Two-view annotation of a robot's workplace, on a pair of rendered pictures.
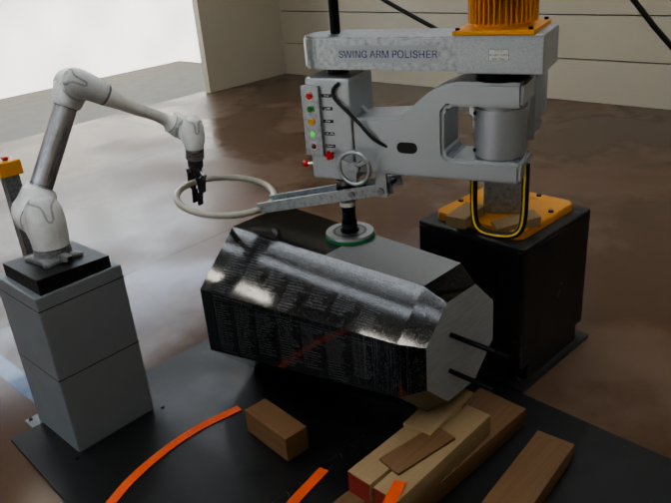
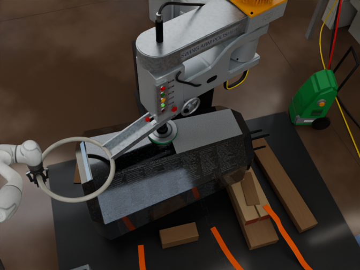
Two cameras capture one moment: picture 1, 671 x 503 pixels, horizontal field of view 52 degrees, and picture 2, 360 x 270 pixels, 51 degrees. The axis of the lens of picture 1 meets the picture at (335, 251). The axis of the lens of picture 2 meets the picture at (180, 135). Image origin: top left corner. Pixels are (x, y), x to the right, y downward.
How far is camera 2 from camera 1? 2.65 m
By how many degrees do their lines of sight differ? 56
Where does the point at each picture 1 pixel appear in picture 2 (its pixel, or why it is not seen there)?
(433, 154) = (224, 74)
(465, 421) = not seen: hidden behind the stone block
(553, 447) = (260, 142)
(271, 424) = (183, 237)
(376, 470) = (252, 210)
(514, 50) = (275, 10)
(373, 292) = (219, 152)
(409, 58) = (222, 37)
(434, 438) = (247, 179)
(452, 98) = (238, 44)
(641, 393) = (238, 92)
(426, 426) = not seen: hidden behind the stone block
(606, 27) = not seen: outside the picture
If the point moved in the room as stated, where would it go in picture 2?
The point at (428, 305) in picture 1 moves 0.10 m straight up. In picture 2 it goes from (247, 139) to (249, 132)
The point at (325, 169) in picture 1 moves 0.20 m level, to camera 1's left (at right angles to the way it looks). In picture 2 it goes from (165, 115) to (150, 139)
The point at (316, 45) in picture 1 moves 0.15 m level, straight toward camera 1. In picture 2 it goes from (166, 59) to (192, 68)
